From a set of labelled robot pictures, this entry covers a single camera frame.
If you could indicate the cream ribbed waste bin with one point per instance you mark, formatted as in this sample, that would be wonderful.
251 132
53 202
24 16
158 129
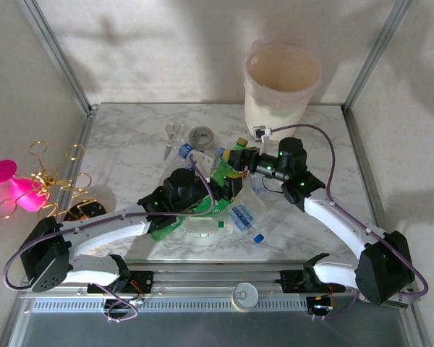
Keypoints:
271 117

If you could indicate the silver tin can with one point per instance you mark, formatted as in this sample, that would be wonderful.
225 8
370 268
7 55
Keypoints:
245 294

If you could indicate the large green plastic bottle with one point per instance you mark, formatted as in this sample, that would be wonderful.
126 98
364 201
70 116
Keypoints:
162 234

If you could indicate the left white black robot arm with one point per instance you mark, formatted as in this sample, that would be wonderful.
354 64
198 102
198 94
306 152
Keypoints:
105 235

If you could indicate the grey adhesive tape roll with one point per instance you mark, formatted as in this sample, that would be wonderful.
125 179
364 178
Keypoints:
194 139

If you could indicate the clear bottle with green cap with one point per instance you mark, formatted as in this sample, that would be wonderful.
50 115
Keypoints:
202 227

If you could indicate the flag print tissue box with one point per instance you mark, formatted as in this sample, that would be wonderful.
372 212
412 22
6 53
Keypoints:
401 302

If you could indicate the small lit circuit board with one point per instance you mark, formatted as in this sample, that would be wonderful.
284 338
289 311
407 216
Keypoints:
320 307

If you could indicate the clear bottle with blue cap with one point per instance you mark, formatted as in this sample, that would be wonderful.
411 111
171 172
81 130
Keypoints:
243 217

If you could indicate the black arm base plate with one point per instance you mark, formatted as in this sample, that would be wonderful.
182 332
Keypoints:
291 280
144 280

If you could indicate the aluminium frame post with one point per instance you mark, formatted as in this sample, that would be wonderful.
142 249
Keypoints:
59 58
376 54

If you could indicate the pink plastic bin liner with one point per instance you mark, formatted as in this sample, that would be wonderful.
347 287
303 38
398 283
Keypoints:
282 68

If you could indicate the pink goblet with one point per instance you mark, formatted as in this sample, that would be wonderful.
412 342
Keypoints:
25 195

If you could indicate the clear plastic bottle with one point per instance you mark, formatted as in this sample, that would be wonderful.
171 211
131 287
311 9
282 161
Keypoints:
251 204

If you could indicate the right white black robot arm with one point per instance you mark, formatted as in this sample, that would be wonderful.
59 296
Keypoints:
347 231

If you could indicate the aluminium mounting rail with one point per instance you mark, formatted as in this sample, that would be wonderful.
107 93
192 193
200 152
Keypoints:
217 278

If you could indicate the grey metal base panel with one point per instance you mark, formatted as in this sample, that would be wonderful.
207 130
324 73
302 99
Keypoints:
217 330

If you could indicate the aluminium table side rail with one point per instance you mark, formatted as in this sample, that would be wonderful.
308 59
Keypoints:
358 144
84 133

